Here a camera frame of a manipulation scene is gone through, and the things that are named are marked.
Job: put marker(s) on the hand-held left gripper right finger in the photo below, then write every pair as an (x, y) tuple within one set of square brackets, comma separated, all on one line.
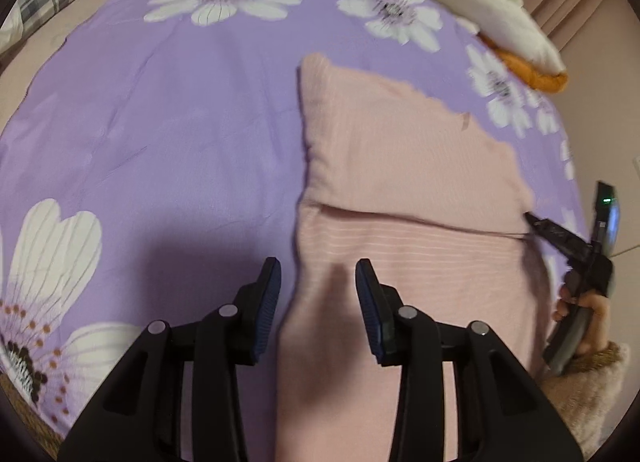
[(367, 307)]

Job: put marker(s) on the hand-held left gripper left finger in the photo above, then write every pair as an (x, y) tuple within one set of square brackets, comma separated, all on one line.
[(267, 302)]

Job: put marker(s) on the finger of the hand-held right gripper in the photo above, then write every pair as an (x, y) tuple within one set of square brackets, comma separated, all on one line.
[(555, 233)]

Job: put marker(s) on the pink striped sweater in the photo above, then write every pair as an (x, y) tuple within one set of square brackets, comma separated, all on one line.
[(400, 167)]

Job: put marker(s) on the person's right forearm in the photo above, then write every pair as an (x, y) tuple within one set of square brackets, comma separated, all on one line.
[(585, 402)]

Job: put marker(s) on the person's right hand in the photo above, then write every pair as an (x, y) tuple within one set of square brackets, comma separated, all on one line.
[(592, 322)]

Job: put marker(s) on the purple floral blanket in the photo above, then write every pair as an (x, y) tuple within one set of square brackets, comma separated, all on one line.
[(150, 142)]

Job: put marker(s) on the white goose plush toy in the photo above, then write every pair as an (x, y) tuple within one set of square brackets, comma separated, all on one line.
[(500, 7)]

